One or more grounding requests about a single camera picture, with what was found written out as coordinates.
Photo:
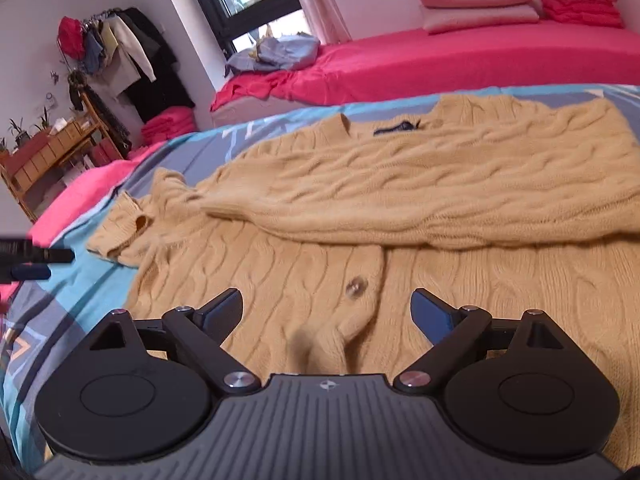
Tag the red towels pile on floor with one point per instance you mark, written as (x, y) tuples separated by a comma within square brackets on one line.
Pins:
[(173, 122)]

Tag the blue grey crumpled cloth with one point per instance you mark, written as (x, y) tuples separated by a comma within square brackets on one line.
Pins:
[(271, 54)]

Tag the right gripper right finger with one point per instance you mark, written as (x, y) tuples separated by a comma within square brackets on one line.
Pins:
[(456, 337)]

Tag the red sheeted mattress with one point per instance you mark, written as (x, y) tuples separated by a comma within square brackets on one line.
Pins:
[(414, 63)]

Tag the wooden shelf unit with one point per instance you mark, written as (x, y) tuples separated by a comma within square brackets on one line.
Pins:
[(21, 171)]

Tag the blue grey patterned bedsheet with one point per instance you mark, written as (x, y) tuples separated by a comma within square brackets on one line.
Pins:
[(46, 319)]

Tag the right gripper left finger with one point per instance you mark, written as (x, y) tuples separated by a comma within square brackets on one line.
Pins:
[(198, 335)]

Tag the pink curtain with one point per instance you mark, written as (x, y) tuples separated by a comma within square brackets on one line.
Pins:
[(326, 21)]

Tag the potted plants on shelf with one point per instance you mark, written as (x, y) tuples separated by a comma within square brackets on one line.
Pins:
[(21, 135)]

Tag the tan cable-knit cardigan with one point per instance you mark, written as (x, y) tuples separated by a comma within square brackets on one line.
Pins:
[(326, 232)]

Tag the lower pink folded blanket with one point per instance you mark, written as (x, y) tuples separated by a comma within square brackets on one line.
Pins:
[(439, 21)]

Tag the hanging clothes rack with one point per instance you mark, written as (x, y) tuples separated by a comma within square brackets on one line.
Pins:
[(127, 53)]

